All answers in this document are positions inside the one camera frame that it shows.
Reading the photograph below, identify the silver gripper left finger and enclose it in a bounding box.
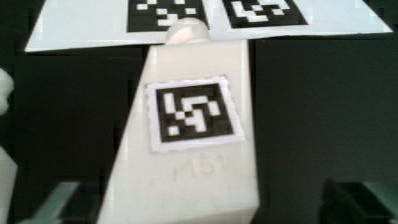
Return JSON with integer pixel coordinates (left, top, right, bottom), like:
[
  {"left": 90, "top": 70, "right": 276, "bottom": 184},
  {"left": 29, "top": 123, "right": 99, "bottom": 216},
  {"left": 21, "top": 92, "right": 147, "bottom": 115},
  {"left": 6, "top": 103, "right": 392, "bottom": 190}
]
[{"left": 17, "top": 182, "right": 97, "bottom": 224}]

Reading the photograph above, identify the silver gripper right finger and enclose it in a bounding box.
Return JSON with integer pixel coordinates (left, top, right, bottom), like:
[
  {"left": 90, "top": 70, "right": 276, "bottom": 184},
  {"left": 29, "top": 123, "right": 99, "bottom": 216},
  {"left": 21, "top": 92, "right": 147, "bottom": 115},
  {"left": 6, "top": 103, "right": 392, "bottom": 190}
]
[{"left": 319, "top": 179, "right": 398, "bottom": 224}]

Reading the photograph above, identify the white leg block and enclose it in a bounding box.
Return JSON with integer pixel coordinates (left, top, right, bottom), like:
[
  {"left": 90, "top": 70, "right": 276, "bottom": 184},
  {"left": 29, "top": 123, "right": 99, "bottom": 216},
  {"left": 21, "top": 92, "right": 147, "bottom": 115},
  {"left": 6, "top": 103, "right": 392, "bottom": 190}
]
[
  {"left": 95, "top": 18, "right": 259, "bottom": 224},
  {"left": 0, "top": 68, "right": 17, "bottom": 224}
]

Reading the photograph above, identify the white marker base plate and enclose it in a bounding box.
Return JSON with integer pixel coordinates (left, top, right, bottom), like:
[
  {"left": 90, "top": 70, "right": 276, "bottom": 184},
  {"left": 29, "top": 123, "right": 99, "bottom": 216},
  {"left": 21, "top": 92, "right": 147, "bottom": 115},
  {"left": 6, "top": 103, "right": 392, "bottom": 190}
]
[{"left": 24, "top": 0, "right": 392, "bottom": 52}]

